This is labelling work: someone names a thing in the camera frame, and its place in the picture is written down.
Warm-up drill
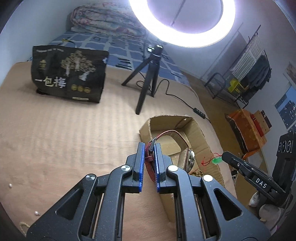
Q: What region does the brown wooden bead mala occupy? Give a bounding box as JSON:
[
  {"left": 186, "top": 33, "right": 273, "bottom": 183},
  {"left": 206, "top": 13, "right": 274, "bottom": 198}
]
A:
[{"left": 189, "top": 169, "right": 204, "bottom": 178}]

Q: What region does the green jade pendant red cord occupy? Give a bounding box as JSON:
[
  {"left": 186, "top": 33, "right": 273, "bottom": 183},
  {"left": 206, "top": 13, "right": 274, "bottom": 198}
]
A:
[{"left": 200, "top": 152, "right": 224, "bottom": 166}]

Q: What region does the brown leather wristwatch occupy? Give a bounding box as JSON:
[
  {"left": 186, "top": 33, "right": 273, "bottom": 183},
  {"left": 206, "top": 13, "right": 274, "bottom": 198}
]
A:
[{"left": 144, "top": 130, "right": 196, "bottom": 182}]

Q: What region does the orange gift box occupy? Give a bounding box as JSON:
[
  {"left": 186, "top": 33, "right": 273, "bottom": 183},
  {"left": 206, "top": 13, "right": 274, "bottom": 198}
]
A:
[{"left": 225, "top": 108, "right": 272, "bottom": 160}]

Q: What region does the cardboard box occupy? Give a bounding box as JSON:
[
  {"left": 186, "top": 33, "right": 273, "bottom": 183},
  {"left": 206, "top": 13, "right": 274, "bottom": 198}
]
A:
[{"left": 139, "top": 114, "right": 238, "bottom": 223}]

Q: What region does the tan blanket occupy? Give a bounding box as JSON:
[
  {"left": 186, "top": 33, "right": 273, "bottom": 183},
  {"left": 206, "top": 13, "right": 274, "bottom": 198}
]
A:
[{"left": 0, "top": 61, "right": 236, "bottom": 241}]

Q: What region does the yellow box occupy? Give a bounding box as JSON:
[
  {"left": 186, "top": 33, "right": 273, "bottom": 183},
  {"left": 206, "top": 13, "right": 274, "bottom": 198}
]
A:
[{"left": 228, "top": 78, "right": 245, "bottom": 94}]

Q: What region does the black clothes rack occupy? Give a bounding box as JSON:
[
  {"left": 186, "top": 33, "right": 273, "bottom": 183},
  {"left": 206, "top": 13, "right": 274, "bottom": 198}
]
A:
[{"left": 204, "top": 26, "right": 272, "bottom": 108}]

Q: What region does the black tripod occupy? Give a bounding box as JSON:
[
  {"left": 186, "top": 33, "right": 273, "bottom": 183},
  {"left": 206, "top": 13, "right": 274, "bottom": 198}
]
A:
[{"left": 121, "top": 45, "right": 163, "bottom": 115}]

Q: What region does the blue checkered bedsheet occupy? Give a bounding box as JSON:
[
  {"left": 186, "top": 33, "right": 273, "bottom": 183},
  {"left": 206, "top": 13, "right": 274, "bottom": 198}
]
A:
[{"left": 26, "top": 31, "right": 191, "bottom": 88}]

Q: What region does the folded floral quilt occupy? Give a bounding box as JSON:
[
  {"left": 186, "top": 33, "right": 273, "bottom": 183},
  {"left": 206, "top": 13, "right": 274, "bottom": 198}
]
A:
[{"left": 70, "top": 2, "right": 147, "bottom": 39}]

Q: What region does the cream bead bracelet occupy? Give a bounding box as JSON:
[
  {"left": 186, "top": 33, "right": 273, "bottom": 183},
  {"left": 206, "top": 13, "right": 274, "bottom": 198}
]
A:
[{"left": 18, "top": 221, "right": 31, "bottom": 235}]

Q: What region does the black power cable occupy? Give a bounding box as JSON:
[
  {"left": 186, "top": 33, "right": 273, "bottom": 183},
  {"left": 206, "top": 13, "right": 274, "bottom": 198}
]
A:
[{"left": 136, "top": 78, "right": 212, "bottom": 123}]

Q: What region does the white ring light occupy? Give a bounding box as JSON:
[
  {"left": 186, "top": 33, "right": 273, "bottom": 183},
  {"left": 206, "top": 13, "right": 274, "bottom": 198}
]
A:
[{"left": 129, "top": 1, "right": 236, "bottom": 48}]

